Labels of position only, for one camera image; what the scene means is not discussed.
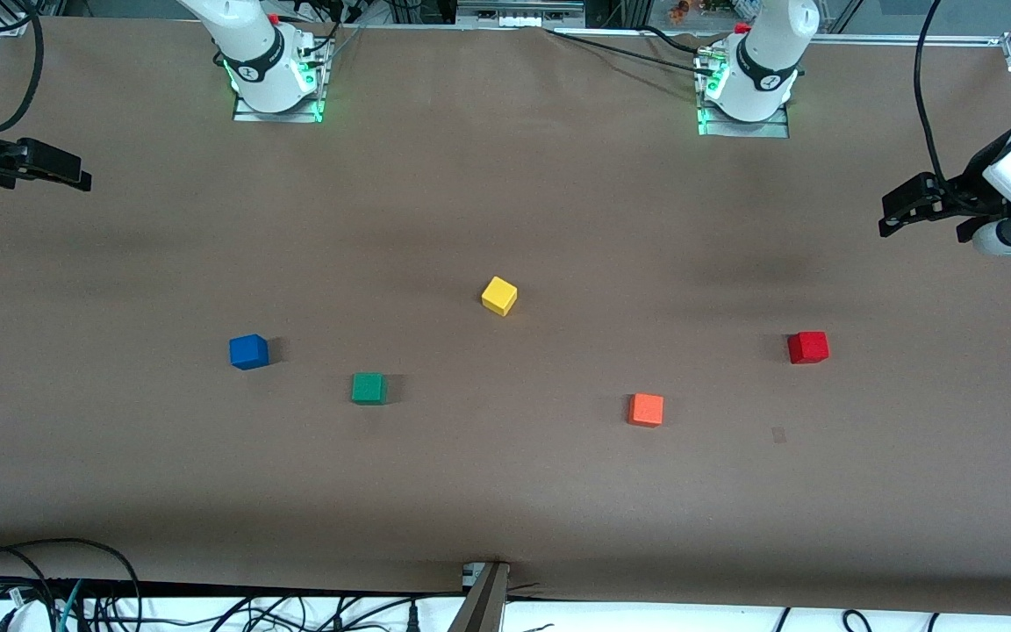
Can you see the green wooden block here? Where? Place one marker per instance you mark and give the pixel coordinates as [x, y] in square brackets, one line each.
[369, 389]

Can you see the dark camera mount post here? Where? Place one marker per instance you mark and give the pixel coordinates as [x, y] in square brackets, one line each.
[481, 606]

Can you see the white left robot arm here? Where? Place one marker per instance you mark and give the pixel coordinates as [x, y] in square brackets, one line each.
[764, 61]

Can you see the blue wooden block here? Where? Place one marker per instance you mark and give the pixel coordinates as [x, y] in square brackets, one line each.
[248, 353]

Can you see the white power strip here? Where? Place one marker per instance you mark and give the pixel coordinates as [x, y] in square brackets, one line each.
[519, 12]

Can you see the red wooden block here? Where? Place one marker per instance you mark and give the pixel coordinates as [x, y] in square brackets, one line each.
[808, 348]

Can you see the orange wooden block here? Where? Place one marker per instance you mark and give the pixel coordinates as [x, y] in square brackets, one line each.
[646, 410]

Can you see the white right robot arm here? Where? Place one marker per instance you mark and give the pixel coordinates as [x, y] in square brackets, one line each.
[251, 53]

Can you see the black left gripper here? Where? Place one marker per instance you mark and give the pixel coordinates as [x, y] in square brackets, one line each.
[968, 183]

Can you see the yellow wooden block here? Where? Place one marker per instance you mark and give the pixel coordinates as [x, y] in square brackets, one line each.
[498, 297]

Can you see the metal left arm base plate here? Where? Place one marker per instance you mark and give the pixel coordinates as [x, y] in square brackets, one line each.
[777, 130]

